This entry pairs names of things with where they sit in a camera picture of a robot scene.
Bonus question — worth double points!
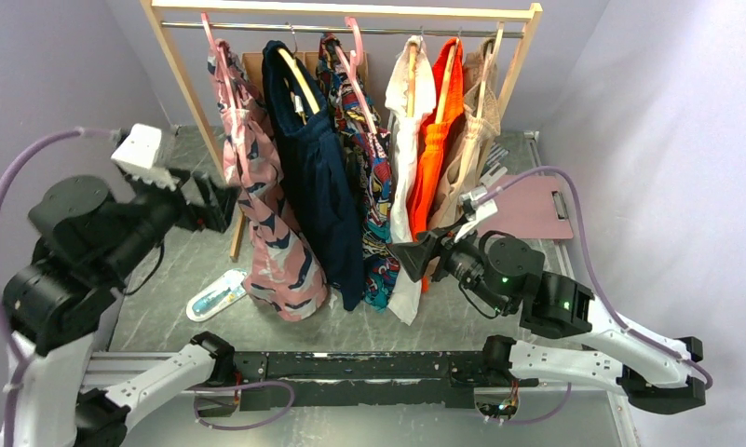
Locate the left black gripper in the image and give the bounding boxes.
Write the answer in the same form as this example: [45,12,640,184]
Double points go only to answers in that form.
[102,162,245,278]

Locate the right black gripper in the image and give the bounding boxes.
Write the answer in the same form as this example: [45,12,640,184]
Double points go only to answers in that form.
[389,214,510,314]

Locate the pink patterned shorts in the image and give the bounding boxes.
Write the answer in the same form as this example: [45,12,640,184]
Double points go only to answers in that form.
[207,38,329,321]

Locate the pink plastic hanger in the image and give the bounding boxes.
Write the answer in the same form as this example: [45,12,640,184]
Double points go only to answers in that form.
[333,17,380,136]
[200,12,239,125]

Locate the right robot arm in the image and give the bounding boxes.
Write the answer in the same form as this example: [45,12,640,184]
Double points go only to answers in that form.
[391,229,707,415]

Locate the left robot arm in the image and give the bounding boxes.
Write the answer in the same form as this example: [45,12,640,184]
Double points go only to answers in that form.
[0,169,239,446]

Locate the orange shorts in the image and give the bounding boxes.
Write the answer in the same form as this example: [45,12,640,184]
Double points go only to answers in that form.
[406,36,467,293]

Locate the yellow hanger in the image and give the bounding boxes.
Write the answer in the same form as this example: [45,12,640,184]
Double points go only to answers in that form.
[278,47,320,119]

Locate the wooden hanger in orange shorts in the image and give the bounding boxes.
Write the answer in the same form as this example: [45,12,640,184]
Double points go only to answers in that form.
[435,38,458,123]

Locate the wooden hanger in white garment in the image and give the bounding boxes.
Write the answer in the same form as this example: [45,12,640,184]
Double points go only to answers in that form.
[406,43,419,118]

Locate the wooden hanger in beige garment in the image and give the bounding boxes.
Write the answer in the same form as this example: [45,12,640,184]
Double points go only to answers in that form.
[461,37,501,189]

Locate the navy blue garment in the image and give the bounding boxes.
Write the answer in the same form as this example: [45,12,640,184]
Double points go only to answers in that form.
[262,40,365,311]

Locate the pink clipboard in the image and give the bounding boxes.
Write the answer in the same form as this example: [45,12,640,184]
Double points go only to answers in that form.
[477,175,574,240]

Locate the colourful patterned garment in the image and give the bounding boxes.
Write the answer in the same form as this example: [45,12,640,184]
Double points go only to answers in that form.
[315,33,400,311]

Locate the beige garment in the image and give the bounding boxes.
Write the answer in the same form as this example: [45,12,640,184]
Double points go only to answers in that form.
[427,37,501,229]

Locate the white garment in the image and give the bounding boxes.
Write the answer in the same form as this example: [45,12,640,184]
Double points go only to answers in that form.
[385,35,440,327]

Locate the metal hanging rod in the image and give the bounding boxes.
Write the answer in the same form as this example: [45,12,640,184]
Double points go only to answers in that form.
[159,20,497,38]

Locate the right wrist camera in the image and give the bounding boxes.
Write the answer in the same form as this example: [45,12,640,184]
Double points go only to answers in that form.
[454,185,498,242]

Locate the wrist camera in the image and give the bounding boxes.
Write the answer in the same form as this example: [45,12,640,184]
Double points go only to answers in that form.
[454,185,498,242]
[111,123,178,191]

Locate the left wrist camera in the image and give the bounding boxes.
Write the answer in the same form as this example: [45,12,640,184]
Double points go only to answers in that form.
[111,123,178,191]

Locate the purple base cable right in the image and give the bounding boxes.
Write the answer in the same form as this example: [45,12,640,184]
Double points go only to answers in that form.
[483,382,574,428]

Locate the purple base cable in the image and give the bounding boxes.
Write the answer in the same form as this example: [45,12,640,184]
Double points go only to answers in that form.
[483,382,574,428]
[187,379,296,432]

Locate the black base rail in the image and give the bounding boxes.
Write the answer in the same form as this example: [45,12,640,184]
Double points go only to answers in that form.
[234,351,537,411]

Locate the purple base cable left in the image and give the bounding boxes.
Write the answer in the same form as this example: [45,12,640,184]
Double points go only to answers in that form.
[187,379,296,432]

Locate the wooden clothes rack frame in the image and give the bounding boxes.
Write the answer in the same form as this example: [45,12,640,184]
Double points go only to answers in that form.
[139,0,546,263]

